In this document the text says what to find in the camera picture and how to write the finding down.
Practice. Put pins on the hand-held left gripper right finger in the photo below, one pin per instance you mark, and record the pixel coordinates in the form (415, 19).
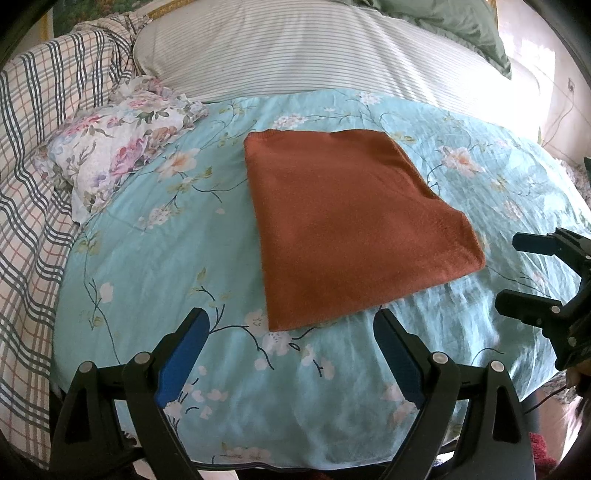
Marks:
(399, 360)

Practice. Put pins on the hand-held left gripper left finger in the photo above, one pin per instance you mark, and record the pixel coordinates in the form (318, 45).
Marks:
(184, 360)

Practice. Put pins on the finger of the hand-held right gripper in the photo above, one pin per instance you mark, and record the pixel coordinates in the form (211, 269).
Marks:
(526, 307)
(540, 244)

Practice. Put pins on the rust orange towel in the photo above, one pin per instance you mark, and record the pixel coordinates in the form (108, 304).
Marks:
(351, 221)

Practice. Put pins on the light blue floral blanket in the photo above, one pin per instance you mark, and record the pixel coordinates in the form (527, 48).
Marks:
(184, 286)

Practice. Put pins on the dark red cloth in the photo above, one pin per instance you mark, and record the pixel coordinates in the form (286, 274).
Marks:
(540, 454)

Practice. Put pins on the white floral pillow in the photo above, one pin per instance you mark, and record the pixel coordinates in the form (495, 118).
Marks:
(115, 143)

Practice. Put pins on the plaid bed sheet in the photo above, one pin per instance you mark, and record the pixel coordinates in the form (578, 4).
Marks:
(32, 184)

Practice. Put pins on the striped white pillow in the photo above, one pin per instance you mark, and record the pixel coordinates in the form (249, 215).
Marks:
(300, 50)

